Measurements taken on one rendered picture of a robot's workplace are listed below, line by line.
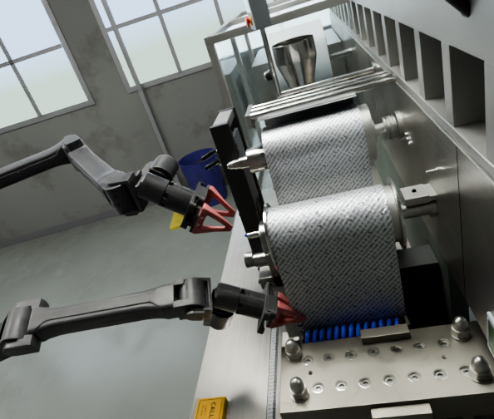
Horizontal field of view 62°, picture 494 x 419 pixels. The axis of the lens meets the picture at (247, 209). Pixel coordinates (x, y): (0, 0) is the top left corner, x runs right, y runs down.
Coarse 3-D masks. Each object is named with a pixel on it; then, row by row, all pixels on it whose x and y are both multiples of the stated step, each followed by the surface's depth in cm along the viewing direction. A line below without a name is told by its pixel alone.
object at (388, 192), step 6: (384, 186) 83; (390, 192) 80; (390, 198) 79; (390, 204) 79; (396, 204) 78; (390, 210) 78; (396, 210) 78; (396, 216) 78; (396, 222) 78; (396, 228) 79; (396, 234) 80; (396, 240) 81
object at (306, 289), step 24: (336, 264) 83; (360, 264) 83; (384, 264) 82; (288, 288) 88; (312, 288) 87; (336, 288) 86; (360, 288) 86; (384, 288) 85; (312, 312) 90; (336, 312) 90; (360, 312) 89; (384, 312) 88
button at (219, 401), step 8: (200, 400) 98; (208, 400) 97; (216, 400) 97; (224, 400) 96; (200, 408) 96; (208, 408) 95; (216, 408) 95; (224, 408) 95; (200, 416) 94; (208, 416) 94; (216, 416) 93; (224, 416) 94
